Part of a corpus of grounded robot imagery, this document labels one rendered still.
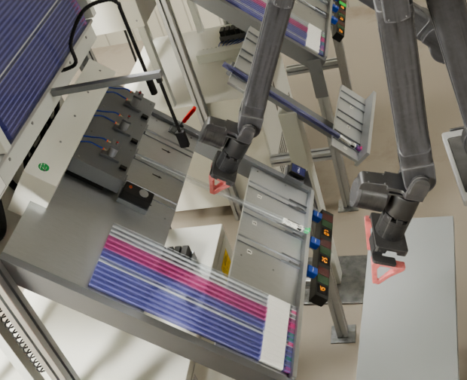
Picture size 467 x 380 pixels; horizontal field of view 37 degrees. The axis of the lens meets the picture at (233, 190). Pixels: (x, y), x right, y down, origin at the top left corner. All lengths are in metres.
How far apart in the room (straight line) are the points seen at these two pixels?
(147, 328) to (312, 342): 1.19
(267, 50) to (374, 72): 2.42
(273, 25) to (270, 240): 0.61
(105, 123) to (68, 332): 0.67
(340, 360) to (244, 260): 0.88
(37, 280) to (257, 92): 0.66
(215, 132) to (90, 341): 0.74
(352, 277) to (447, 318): 1.00
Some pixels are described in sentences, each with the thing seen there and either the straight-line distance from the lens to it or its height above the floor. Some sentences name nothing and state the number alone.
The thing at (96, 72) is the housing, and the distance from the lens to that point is 1.96.
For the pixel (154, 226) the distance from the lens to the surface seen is 1.76.
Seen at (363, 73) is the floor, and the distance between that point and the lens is 4.04.
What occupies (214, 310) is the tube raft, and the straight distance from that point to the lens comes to 1.67.
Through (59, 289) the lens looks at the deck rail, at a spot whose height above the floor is 1.10.
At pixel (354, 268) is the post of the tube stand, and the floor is 0.01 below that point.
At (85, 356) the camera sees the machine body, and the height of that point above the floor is 0.62.
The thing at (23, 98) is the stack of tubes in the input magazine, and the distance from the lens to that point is 1.59.
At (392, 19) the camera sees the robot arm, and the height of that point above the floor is 1.56.
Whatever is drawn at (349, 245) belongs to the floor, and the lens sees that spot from 2.98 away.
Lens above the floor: 2.06
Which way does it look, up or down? 37 degrees down
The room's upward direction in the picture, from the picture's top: 20 degrees counter-clockwise
